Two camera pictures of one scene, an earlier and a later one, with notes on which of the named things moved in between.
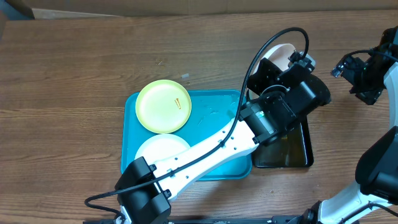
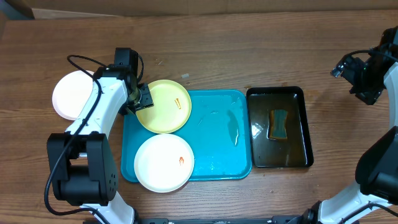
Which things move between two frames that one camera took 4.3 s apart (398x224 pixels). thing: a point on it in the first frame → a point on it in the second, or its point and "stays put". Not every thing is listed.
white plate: x=278 y=55 → x=71 y=93
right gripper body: x=360 y=78 stays put
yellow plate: x=163 y=106 stays put
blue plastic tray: x=210 y=111 stays put
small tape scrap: x=185 y=76 stays put
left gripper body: x=265 y=81 → x=132 y=105
